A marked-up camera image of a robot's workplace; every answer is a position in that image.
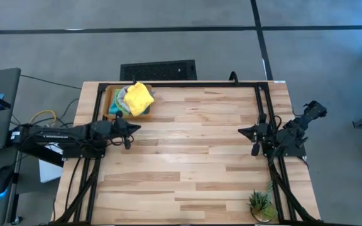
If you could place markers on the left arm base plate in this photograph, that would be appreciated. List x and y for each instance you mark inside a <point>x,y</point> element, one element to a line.
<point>80,154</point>

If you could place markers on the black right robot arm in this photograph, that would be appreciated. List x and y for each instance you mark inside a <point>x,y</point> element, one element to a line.
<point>294,132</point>

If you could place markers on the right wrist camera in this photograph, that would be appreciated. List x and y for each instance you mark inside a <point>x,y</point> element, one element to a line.
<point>255,150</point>

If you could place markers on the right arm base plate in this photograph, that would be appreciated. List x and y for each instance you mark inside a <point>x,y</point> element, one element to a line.
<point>301,153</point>

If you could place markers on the white box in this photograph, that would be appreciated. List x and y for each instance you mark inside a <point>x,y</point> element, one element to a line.
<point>50,171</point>

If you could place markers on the green microfiber towel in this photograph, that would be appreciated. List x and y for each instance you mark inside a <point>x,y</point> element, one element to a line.
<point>117,100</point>

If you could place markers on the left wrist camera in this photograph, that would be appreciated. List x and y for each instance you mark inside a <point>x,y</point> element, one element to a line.
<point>127,143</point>

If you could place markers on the orange plastic tray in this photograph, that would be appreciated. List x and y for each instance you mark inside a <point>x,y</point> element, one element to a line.
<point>107,103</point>

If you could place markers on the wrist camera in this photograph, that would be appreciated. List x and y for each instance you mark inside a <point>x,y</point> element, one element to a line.
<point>255,150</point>
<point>127,143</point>

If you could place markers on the small potted succulent plant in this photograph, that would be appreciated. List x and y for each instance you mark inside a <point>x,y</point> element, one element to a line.
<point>261,204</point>

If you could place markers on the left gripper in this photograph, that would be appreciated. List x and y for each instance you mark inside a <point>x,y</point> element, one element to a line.
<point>105,130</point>

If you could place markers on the black perforated computer tower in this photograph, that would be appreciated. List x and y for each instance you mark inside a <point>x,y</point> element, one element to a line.
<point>159,70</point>

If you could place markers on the black aluminium table frame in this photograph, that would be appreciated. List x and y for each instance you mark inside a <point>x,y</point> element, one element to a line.
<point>200,84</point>

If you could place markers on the yellow microfiber towel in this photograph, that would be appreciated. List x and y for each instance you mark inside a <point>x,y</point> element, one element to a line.
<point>138,99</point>

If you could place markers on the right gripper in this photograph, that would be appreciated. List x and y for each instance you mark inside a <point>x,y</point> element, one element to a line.
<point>264,132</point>

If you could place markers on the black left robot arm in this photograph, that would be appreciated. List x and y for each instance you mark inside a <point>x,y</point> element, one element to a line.
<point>58,135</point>

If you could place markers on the blue microfiber towel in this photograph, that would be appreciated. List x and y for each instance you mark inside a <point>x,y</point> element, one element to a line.
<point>113,110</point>

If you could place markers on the black computer mouse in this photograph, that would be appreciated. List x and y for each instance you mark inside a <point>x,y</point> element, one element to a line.
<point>2,180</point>

